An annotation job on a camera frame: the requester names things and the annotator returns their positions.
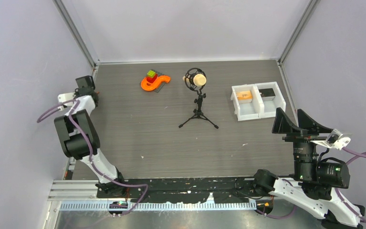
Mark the aluminium front rail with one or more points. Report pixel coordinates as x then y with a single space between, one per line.
84 196

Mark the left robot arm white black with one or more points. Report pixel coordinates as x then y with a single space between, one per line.
79 139

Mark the white two-compartment box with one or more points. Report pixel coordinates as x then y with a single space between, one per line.
257 108

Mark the grey toy base plate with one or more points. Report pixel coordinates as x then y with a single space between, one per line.
161 86

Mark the green toy block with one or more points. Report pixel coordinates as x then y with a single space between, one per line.
151 74

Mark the orange card in box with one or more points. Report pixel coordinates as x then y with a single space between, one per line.
244 96

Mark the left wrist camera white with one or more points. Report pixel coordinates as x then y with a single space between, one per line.
65 97

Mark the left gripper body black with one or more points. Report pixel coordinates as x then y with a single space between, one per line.
77 94

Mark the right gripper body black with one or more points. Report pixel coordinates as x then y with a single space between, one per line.
302 138

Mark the black card in box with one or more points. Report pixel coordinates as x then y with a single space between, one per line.
267 93

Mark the beige microphone in shock mount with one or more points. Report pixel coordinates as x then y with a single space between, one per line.
195 79

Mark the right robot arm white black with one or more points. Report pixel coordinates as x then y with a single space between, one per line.
317 181

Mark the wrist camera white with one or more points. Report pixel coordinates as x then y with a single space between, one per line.
336 140
65 97

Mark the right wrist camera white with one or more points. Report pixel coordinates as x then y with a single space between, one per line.
336 140

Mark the orange curved plastic piece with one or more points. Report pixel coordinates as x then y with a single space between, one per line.
148 86

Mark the red toy block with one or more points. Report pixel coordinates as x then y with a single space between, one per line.
151 80

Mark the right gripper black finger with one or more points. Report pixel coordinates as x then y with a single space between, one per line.
312 126
283 125

